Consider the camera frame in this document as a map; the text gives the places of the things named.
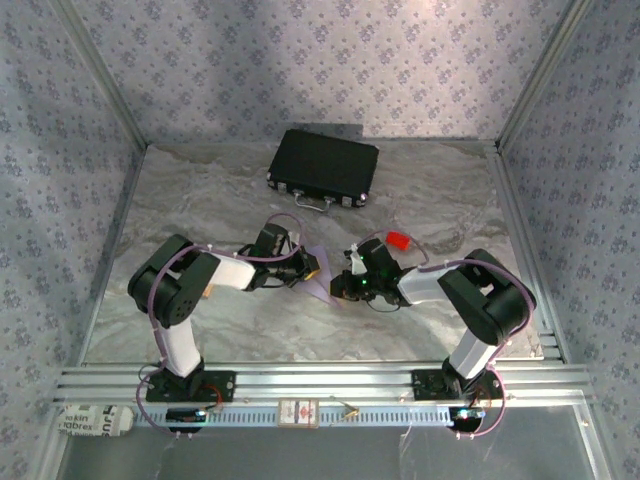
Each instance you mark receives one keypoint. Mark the light purple paper sheet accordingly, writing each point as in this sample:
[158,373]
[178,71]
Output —
[320,292]

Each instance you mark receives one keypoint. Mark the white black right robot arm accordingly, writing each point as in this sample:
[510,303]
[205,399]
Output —
[470,350]

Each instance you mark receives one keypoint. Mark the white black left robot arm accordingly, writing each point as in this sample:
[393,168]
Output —
[177,345]

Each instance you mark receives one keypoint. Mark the grey metal sheet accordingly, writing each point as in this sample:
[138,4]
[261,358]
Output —
[300,455]

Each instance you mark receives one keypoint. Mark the small red plastic block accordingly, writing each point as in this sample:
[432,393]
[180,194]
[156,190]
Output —
[399,240]

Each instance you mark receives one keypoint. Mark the small wooden block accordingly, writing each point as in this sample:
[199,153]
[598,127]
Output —
[208,292]

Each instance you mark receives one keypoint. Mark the small brass clip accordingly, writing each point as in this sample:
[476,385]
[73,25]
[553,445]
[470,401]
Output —
[351,413]

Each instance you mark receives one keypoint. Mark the small printed card box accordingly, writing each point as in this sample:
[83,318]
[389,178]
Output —
[298,413]

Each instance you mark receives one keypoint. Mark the white roll with black print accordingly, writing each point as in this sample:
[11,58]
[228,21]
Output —
[90,420]

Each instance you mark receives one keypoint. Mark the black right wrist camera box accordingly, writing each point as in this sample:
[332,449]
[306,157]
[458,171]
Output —
[377,257]

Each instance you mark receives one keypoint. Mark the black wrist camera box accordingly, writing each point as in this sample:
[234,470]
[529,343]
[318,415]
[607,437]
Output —
[272,240]
[377,257]

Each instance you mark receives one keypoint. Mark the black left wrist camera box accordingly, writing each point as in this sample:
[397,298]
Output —
[272,240]

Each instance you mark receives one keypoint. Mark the aluminium mounting rail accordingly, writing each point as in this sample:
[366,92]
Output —
[325,380]

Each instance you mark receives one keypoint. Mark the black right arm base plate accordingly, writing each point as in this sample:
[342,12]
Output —
[425,385]

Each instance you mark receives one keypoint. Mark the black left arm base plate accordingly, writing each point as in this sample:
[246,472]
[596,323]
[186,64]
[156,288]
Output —
[220,387]

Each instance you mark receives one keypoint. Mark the aluminium side rail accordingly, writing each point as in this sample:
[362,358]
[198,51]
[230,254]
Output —
[122,220]
[517,235]

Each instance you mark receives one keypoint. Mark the aluminium frame post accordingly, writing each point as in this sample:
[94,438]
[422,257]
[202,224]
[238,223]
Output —
[542,75]

